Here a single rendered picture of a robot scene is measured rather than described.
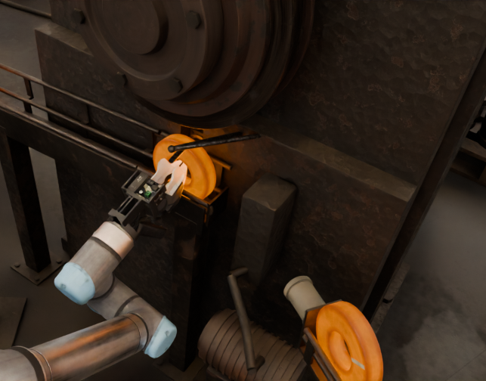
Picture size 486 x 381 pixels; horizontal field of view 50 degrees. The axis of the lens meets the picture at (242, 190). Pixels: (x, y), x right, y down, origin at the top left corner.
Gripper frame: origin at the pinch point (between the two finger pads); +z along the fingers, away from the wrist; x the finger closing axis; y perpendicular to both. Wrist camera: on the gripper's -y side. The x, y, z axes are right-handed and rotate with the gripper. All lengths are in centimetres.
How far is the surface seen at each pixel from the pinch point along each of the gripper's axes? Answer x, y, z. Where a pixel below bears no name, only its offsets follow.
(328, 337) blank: -44.3, 0.2, -16.5
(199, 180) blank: -5.6, 0.7, -1.3
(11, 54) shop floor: 180, -99, 63
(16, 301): 51, -65, -38
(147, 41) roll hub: -1.3, 36.7, -1.6
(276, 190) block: -22.2, 4.8, 2.7
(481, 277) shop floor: -77, -100, 67
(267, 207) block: -23.3, 6.0, -2.2
